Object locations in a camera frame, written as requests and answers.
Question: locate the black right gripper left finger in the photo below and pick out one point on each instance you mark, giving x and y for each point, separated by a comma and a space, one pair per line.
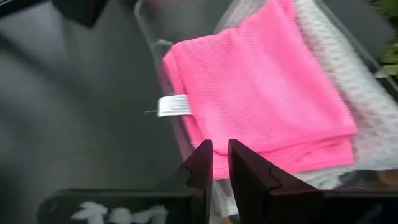
140, 205

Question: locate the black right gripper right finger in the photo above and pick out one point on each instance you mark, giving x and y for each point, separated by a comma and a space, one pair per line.
295, 205

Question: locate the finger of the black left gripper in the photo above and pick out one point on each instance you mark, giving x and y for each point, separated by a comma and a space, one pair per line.
12, 4
84, 11

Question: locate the pink microfiber towel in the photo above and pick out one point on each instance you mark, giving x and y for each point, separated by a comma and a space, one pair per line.
255, 93

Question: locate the grey waffle-weave towel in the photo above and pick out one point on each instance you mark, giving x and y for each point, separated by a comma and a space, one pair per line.
357, 93

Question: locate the clear plastic bin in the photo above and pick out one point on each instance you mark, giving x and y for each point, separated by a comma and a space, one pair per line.
146, 34

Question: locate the artificial green potted plant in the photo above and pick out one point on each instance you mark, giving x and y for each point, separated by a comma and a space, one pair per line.
390, 56

